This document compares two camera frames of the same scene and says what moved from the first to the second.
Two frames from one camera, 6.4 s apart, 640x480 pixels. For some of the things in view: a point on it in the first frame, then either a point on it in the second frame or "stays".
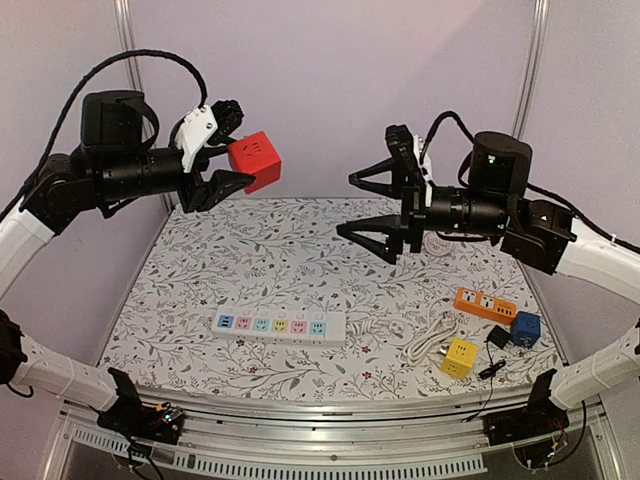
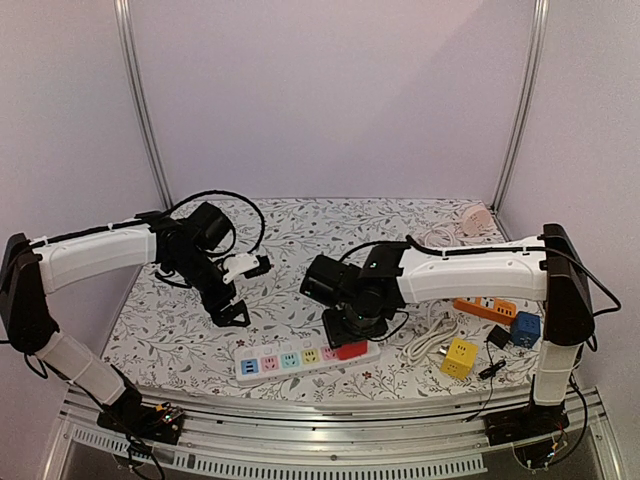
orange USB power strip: [480, 304] stays
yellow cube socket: [461, 356] stays
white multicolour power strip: [290, 325] → [262, 363]
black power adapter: [498, 336] stays
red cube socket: [256, 155] → [353, 349]
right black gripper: [409, 201] → [339, 331]
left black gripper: [210, 192] → [223, 318]
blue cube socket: [525, 329] stays
